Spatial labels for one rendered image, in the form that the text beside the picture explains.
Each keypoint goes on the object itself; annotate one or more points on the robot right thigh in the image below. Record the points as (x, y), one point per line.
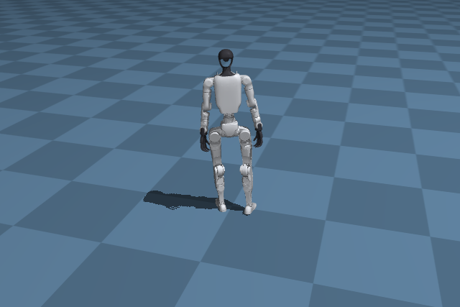
(246, 148)

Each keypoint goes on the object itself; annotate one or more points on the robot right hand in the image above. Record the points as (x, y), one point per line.
(258, 136)

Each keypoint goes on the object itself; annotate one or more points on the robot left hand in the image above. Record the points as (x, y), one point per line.
(203, 140)

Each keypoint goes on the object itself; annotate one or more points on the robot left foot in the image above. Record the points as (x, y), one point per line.
(221, 207)

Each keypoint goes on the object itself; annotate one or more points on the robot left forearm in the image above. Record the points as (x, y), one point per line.
(204, 119)

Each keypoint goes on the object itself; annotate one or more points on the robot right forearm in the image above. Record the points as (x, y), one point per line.
(255, 115)

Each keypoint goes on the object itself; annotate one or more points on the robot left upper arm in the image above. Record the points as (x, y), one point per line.
(207, 84)

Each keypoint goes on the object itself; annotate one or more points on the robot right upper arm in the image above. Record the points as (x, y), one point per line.
(245, 80)

